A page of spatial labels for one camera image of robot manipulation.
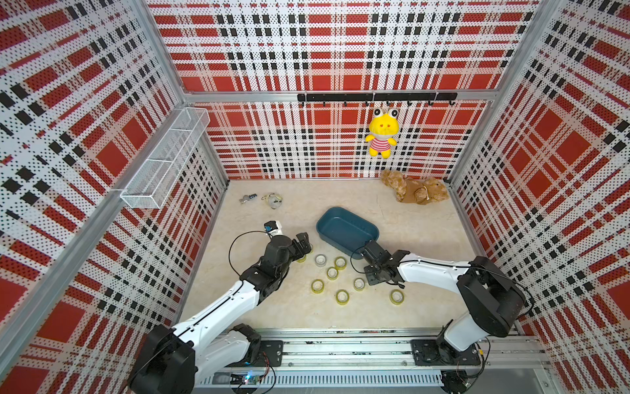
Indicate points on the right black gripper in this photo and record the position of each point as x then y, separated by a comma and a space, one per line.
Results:
371, 279

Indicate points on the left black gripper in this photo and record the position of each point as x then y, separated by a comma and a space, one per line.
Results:
299, 253

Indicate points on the yellow tape roll bottom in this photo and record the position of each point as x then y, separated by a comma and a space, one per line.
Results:
342, 297

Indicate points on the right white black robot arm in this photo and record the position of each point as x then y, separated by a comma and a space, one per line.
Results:
493, 300

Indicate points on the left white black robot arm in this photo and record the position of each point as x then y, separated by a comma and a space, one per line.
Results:
176, 359

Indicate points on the teal plastic storage box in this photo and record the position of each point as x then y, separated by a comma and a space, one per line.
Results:
346, 231

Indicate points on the brown plush bear toy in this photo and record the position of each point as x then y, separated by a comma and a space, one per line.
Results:
411, 191

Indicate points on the small green circuit board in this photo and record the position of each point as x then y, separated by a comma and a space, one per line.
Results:
246, 379

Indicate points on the yellow frog plush toy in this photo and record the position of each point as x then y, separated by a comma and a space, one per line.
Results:
382, 131

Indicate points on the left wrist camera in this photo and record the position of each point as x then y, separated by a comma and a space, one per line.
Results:
273, 228

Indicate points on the small metal blue keychain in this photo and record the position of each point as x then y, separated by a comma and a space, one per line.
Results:
247, 198

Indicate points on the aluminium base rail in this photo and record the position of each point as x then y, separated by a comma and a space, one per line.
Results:
353, 359

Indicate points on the white wire mesh basket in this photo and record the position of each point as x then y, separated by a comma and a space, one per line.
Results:
153, 182

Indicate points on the black hook rail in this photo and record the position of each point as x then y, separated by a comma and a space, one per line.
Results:
429, 97

